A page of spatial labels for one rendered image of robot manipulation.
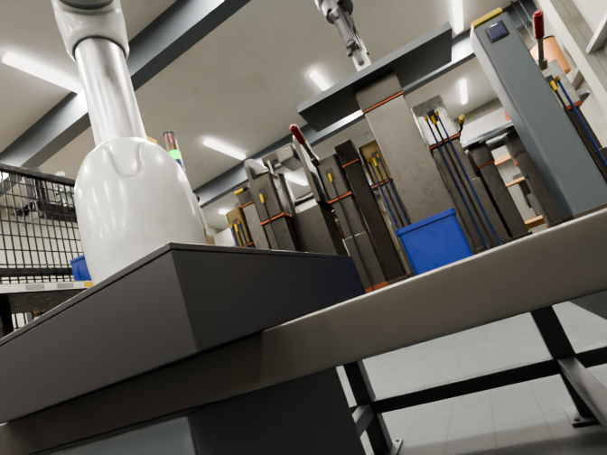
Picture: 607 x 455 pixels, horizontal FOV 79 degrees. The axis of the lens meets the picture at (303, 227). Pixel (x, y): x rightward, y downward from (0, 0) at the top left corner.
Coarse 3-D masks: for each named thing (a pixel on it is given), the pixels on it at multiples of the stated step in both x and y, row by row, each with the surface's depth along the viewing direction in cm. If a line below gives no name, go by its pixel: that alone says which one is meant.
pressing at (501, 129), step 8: (584, 88) 93; (584, 96) 97; (496, 128) 99; (504, 128) 98; (512, 128) 104; (480, 136) 100; (488, 136) 104; (496, 136) 106; (504, 136) 109; (464, 144) 101; (472, 144) 106; (488, 144) 112; (496, 144) 114; (504, 144) 115; (376, 192) 120; (336, 216) 132
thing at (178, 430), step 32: (288, 384) 42; (320, 384) 48; (192, 416) 29; (224, 416) 32; (256, 416) 35; (288, 416) 40; (320, 416) 45; (352, 416) 53; (64, 448) 35; (96, 448) 33; (128, 448) 31; (160, 448) 30; (192, 448) 28; (224, 448) 30; (256, 448) 34; (288, 448) 38; (320, 448) 42; (352, 448) 49
